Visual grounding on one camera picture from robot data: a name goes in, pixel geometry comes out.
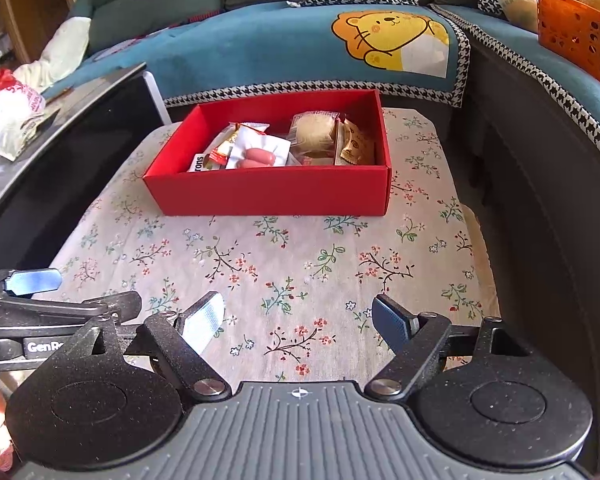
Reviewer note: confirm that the black glossy coffee table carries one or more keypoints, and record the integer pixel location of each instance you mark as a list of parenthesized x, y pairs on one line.
[(91, 131)]

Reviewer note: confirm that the red yellow snack packet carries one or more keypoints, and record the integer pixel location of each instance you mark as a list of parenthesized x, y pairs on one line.
[(216, 155)]

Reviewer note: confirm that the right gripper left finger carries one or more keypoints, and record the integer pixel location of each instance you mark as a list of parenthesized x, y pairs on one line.
[(175, 349)]

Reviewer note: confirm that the red cardboard box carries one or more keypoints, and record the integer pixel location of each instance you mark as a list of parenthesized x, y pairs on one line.
[(280, 191)]

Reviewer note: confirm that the white red plastic bag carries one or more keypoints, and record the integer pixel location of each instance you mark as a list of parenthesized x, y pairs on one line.
[(18, 102)]

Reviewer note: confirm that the round pastry clear wrapper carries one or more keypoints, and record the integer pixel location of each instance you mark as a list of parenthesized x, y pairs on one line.
[(312, 134)]

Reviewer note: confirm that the red mooncake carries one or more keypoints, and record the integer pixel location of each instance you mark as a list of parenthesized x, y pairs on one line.
[(318, 160)]

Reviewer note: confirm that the blue lion sofa cover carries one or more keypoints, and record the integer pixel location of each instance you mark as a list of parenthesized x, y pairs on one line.
[(223, 58)]

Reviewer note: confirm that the orange plastic basket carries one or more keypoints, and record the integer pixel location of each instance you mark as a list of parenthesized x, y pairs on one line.
[(571, 29)]

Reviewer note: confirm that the floral tablecloth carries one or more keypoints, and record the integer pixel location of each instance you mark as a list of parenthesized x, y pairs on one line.
[(298, 291)]

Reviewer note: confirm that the white cloth on sofa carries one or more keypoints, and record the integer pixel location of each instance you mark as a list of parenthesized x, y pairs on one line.
[(61, 57)]

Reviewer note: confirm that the Kaprons wafer packet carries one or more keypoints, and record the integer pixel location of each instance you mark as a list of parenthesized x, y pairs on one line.
[(203, 162)]

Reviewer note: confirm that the paper packet on table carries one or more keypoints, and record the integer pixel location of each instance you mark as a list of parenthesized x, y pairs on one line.
[(16, 139)]

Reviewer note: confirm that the gold foil snack packet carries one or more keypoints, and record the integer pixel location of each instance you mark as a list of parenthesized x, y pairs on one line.
[(353, 146)]

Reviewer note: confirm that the vacuum packed pink sausages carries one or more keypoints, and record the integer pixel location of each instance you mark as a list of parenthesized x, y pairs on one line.
[(252, 149)]

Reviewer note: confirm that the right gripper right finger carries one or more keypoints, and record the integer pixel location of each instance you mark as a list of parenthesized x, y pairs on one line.
[(416, 340)]

